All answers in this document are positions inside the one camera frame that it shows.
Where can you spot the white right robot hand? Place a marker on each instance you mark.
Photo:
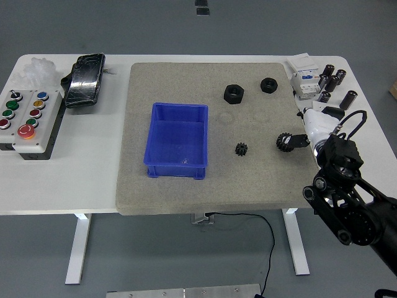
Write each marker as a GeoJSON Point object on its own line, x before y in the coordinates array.
{"type": "Point", "coordinates": [319, 127]}

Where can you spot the large black gear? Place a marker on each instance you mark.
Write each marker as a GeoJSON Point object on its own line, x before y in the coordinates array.
{"type": "Point", "coordinates": [283, 142]}

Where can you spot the small black gear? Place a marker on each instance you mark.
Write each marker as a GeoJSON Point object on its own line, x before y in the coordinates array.
{"type": "Point", "coordinates": [241, 149]}

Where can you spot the blue plastic box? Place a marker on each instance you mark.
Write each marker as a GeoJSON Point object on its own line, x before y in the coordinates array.
{"type": "Point", "coordinates": [176, 139]}

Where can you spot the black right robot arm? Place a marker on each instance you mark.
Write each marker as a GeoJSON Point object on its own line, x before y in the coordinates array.
{"type": "Point", "coordinates": [341, 152]}

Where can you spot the small black hex nut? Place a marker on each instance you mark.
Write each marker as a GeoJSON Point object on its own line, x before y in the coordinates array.
{"type": "Point", "coordinates": [269, 84]}

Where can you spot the brown cardboard box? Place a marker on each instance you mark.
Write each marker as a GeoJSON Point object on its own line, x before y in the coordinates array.
{"type": "Point", "coordinates": [393, 88]}

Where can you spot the large black hex nut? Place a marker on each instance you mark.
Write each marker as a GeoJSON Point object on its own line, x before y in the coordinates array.
{"type": "Point", "coordinates": [234, 94]}

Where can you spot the white emergency-stop control box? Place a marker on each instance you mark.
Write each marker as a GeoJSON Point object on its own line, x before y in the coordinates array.
{"type": "Point", "coordinates": [43, 130]}

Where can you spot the white four-button control box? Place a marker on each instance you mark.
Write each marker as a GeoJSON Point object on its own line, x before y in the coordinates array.
{"type": "Point", "coordinates": [3, 136]}

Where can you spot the black cylindrical capacitor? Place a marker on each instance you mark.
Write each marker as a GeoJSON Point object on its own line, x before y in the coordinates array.
{"type": "Point", "coordinates": [340, 77]}
{"type": "Point", "coordinates": [328, 70]}
{"type": "Point", "coordinates": [324, 97]}
{"type": "Point", "coordinates": [332, 83]}
{"type": "Point", "coordinates": [349, 99]}
{"type": "Point", "coordinates": [322, 82]}

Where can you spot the white circuit breaker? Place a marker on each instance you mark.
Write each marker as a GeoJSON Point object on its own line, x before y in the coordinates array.
{"type": "Point", "coordinates": [305, 77]}

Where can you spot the white table leg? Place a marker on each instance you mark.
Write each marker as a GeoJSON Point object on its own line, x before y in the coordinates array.
{"type": "Point", "coordinates": [77, 248]}
{"type": "Point", "coordinates": [296, 242]}

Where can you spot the grey-brown mat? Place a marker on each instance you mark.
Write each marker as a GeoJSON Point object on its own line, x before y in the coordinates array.
{"type": "Point", "coordinates": [217, 186]}

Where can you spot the black floor marker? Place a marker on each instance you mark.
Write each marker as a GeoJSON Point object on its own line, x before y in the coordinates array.
{"type": "Point", "coordinates": [203, 11]}
{"type": "Point", "coordinates": [201, 2]}

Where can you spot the black film-wrapped pedal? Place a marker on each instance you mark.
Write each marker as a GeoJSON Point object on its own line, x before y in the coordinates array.
{"type": "Point", "coordinates": [84, 80]}

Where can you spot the clear plastic wrap bundle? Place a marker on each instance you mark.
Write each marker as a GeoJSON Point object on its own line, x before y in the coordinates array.
{"type": "Point", "coordinates": [37, 73]}

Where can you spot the grey metal table bracket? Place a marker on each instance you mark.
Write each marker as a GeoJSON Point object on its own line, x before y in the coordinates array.
{"type": "Point", "coordinates": [203, 218]}

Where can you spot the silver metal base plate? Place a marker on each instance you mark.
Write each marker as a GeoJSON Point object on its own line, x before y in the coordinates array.
{"type": "Point", "coordinates": [183, 293]}

